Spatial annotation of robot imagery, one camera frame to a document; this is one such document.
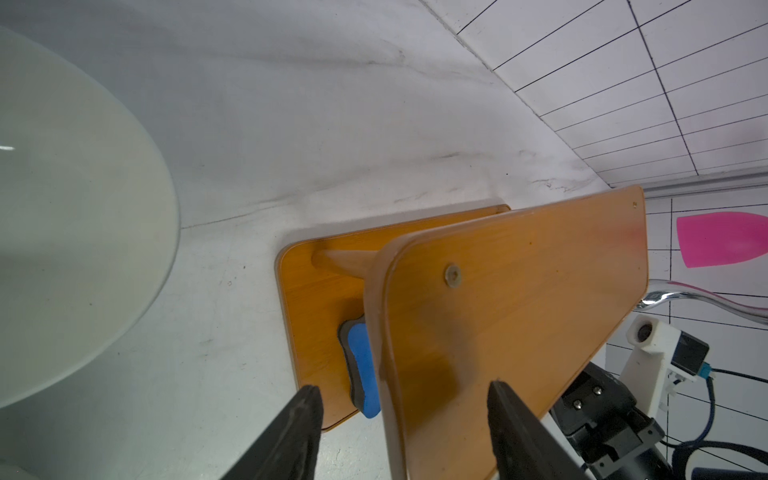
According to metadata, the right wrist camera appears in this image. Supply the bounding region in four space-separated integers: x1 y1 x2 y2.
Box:
619 314 711 418

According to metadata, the white ceramic bowl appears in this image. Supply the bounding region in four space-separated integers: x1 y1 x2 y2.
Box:
1 29 180 406

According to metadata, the blue eraser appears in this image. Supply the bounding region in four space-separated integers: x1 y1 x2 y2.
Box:
337 316 381 419

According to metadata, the two-tier wooden shelf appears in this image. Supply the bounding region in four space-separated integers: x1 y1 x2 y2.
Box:
276 186 649 479

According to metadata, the pink wine glass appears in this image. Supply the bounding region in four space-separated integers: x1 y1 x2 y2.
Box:
676 212 767 268

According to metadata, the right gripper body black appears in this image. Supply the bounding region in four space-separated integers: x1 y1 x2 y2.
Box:
550 363 674 480

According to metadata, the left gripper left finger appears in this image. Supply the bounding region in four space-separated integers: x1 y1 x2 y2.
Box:
223 385 324 480

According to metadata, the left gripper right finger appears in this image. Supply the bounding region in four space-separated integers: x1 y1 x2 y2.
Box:
487 380 588 480

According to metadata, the chrome glass holder stand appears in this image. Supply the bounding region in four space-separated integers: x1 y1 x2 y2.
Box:
635 279 767 326

